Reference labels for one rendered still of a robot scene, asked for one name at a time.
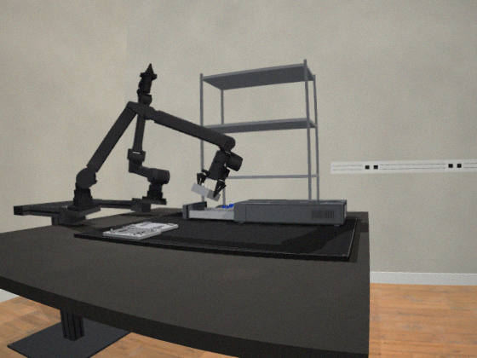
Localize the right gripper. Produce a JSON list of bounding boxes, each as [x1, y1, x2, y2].
[[197, 160, 226, 197]]

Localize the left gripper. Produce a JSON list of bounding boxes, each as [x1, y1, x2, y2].
[[140, 63, 157, 85]]

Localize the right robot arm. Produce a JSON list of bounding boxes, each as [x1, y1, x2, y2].
[[67, 101, 243, 212]]

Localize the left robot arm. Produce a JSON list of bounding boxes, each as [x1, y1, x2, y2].
[[127, 76, 170, 201]]

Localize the white square plate with slots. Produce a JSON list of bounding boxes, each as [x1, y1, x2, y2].
[[103, 226, 161, 240]]

